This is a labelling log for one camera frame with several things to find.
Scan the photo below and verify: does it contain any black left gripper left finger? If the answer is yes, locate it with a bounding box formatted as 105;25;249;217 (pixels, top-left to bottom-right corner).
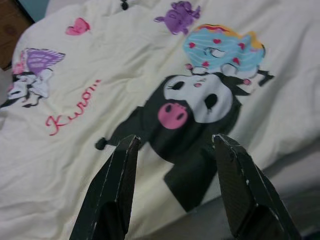
69;134;142;240

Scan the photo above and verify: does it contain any cream cartoon print quilt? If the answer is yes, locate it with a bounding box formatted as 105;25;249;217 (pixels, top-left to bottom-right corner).
0;0;320;240

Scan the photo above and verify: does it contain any beige mattress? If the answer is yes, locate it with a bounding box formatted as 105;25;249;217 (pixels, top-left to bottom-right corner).
129;139;320;240

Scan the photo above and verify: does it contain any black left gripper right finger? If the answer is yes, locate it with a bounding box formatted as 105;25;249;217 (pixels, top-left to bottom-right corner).
211;133;302;240

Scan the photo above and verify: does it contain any brown wooden cabinet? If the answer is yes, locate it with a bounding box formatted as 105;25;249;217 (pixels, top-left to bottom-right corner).
0;0;35;70

